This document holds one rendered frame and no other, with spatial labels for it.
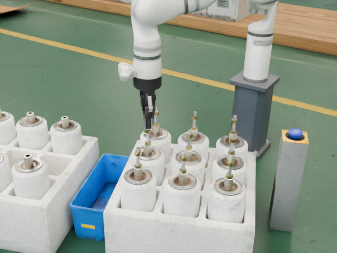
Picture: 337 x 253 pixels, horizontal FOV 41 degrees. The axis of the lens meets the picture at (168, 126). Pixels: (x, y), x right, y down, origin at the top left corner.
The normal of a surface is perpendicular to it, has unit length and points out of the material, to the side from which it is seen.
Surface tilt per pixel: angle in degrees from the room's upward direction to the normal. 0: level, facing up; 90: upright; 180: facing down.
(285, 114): 0
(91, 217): 92
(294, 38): 90
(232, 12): 90
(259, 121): 90
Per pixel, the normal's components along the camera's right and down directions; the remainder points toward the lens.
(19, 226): -0.22, 0.45
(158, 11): 0.51, 0.37
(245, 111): -0.53, 0.39
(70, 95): 0.02, -0.88
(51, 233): 0.98, 0.12
